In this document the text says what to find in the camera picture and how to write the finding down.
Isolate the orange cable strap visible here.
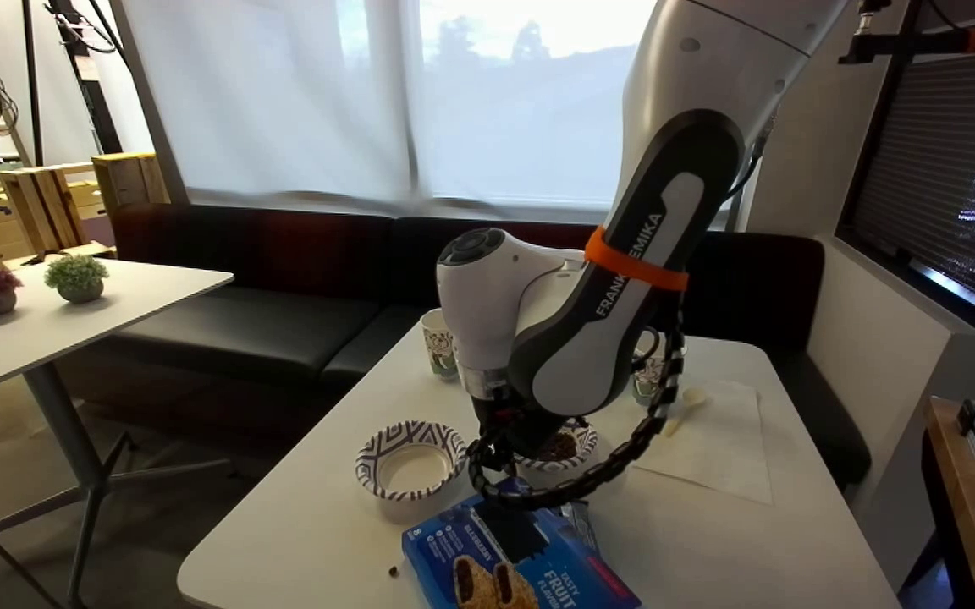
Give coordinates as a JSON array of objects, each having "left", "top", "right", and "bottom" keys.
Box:
[{"left": 581, "top": 227, "right": 695, "bottom": 295}]

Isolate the white paper napkin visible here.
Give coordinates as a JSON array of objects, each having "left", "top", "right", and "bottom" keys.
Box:
[{"left": 625, "top": 375, "right": 774, "bottom": 509}]

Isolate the black framed window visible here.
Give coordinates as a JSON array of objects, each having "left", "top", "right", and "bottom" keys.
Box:
[{"left": 838, "top": 46, "right": 975, "bottom": 338}]

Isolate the small wooden stick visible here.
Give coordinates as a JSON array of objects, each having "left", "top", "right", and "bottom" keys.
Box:
[{"left": 667, "top": 392, "right": 712, "bottom": 439}]

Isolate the black metal stand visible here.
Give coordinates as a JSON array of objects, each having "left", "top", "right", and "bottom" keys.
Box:
[{"left": 841, "top": 0, "right": 975, "bottom": 167}]

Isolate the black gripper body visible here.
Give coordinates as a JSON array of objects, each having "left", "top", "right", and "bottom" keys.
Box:
[{"left": 472, "top": 385, "right": 570, "bottom": 464}]

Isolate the wooden cabinet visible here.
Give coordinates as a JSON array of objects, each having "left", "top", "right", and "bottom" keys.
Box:
[{"left": 0, "top": 149, "right": 175, "bottom": 258}]

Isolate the black braided cable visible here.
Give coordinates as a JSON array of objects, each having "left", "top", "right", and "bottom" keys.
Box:
[{"left": 463, "top": 307, "right": 692, "bottom": 516}]

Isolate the zebra striped empty bowl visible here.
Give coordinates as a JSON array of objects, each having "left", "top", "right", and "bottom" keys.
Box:
[{"left": 354, "top": 417, "right": 472, "bottom": 509}]

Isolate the black tripod stand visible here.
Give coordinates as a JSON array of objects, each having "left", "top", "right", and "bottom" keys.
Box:
[{"left": 16, "top": 0, "right": 130, "bottom": 167}]

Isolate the white roller blind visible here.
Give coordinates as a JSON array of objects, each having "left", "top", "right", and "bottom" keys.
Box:
[
  {"left": 400, "top": 0, "right": 672, "bottom": 227},
  {"left": 114, "top": 0, "right": 417, "bottom": 217}
]

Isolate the silver foil wrapper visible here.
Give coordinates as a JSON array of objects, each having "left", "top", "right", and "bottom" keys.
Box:
[{"left": 552, "top": 501, "right": 616, "bottom": 570}]

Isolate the blue fruit bar box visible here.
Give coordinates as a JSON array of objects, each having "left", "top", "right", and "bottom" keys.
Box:
[{"left": 400, "top": 485, "right": 644, "bottom": 609}]

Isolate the black bench sofa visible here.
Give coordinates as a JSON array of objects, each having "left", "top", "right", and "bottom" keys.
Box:
[{"left": 101, "top": 199, "right": 874, "bottom": 493}]

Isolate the green potted plant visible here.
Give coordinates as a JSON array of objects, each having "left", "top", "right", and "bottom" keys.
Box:
[{"left": 42, "top": 250, "right": 113, "bottom": 307}]

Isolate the white side table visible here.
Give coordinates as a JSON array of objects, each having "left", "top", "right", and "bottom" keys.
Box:
[{"left": 0, "top": 255, "right": 236, "bottom": 609}]

